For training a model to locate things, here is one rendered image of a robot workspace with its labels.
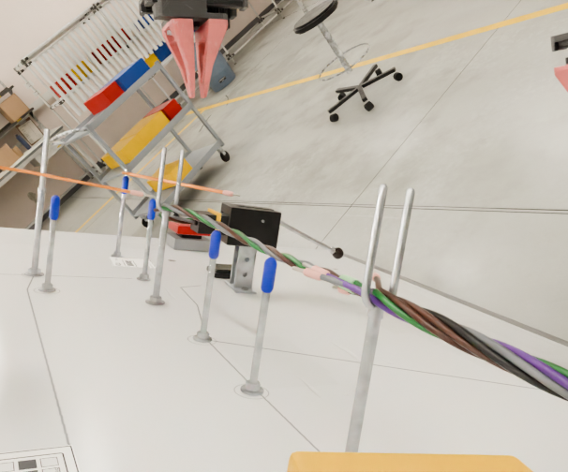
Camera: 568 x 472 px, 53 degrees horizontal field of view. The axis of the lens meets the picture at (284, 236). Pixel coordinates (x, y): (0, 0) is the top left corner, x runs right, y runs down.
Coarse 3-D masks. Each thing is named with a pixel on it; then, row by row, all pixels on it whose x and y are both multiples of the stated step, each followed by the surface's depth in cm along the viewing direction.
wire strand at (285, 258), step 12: (168, 204) 49; (192, 216) 46; (204, 216) 45; (216, 228) 44; (228, 228) 42; (240, 240) 40; (252, 240) 39; (264, 252) 38; (276, 252) 36; (288, 264) 34; (300, 264) 32; (312, 264) 31; (336, 276) 29; (348, 276) 28; (372, 288) 27
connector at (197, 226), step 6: (210, 216) 58; (216, 216) 58; (222, 216) 59; (228, 216) 59; (198, 222) 58; (222, 222) 59; (192, 228) 60; (198, 228) 58; (204, 228) 58; (210, 228) 58; (222, 234) 59
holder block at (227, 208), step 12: (228, 204) 61; (240, 204) 63; (240, 216) 59; (252, 216) 59; (264, 216) 60; (276, 216) 60; (240, 228) 59; (252, 228) 59; (264, 228) 60; (276, 228) 60; (228, 240) 59; (264, 240) 60; (276, 240) 61
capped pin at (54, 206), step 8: (56, 200) 49; (56, 208) 49; (56, 216) 50; (48, 248) 50; (48, 256) 50; (48, 264) 50; (48, 272) 50; (48, 280) 50; (40, 288) 50; (48, 288) 50
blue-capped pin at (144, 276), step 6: (150, 204) 58; (156, 204) 59; (150, 210) 58; (150, 216) 58; (150, 222) 59; (150, 228) 59; (150, 234) 59; (150, 240) 59; (144, 252) 59; (144, 258) 59; (144, 264) 59; (144, 270) 59; (144, 276) 59
